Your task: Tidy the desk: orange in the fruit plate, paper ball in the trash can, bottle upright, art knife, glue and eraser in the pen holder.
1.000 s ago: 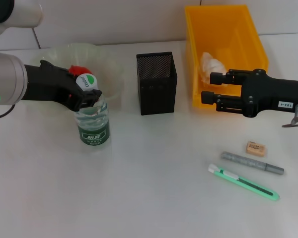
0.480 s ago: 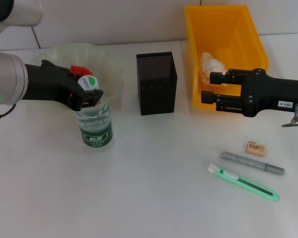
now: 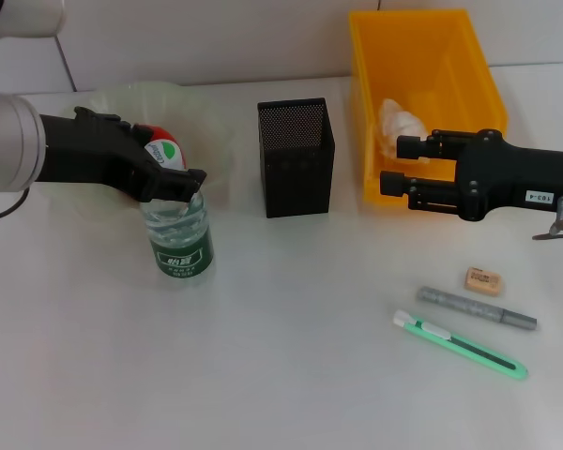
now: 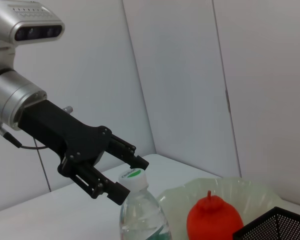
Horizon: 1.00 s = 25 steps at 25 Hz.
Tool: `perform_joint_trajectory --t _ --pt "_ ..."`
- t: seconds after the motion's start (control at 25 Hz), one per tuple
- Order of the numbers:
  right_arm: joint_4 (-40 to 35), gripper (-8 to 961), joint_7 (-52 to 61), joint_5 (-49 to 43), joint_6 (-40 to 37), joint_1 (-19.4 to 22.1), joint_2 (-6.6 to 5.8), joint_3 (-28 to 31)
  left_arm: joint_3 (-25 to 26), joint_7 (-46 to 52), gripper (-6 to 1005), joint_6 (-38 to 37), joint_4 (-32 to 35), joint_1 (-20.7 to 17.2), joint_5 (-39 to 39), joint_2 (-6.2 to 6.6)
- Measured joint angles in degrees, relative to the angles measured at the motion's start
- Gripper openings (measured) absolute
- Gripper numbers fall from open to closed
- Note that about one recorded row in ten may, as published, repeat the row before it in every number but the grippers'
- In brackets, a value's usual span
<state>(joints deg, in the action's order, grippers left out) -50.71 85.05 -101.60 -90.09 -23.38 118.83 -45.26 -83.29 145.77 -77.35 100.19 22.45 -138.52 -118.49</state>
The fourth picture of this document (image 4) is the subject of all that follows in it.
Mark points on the black mesh pen holder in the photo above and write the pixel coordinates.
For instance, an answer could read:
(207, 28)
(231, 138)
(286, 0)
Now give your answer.
(277, 225)

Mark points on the clear green-label water bottle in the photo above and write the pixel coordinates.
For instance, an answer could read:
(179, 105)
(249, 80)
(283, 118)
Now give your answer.
(142, 212)

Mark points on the red-orange toy orange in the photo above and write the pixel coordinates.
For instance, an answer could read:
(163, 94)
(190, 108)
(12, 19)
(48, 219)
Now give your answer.
(212, 217)

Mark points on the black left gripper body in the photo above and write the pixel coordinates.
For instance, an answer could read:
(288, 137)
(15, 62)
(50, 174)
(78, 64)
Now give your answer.
(65, 132)

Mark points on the pale green glass fruit plate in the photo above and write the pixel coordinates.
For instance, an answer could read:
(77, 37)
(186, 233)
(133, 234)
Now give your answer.
(250, 195)

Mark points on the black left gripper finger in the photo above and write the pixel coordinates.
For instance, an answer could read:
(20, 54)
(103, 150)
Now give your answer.
(115, 192)
(132, 156)

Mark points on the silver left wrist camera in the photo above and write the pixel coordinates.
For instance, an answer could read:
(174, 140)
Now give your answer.
(27, 22)

